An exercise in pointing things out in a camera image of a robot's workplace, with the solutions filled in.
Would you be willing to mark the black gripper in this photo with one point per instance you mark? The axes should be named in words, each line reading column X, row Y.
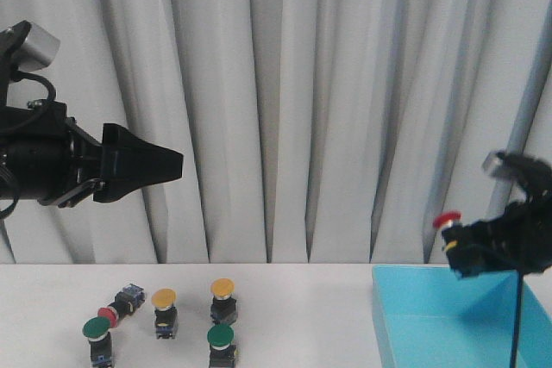
column 54, row 162
column 519, row 240

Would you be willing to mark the red push button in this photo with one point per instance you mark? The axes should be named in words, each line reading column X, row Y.
column 126, row 301
column 446, row 225

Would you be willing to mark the yellow push button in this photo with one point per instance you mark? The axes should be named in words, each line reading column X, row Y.
column 166, row 313
column 223, row 309

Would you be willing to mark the blue plastic box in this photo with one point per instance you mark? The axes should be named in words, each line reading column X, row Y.
column 428, row 317

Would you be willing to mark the lying red push button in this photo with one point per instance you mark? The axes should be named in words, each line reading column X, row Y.
column 126, row 301

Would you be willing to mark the green push button left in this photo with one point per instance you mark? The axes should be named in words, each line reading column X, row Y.
column 97, row 333

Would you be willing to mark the green push button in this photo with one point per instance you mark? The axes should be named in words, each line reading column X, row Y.
column 97, row 333
column 222, row 349

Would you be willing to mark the grey pleated curtain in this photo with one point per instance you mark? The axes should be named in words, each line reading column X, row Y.
column 312, row 130

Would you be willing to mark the green push button right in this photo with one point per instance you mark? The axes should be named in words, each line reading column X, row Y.
column 222, row 349

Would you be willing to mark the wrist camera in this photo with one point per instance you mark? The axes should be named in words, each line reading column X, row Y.
column 532, row 175
column 28, row 47

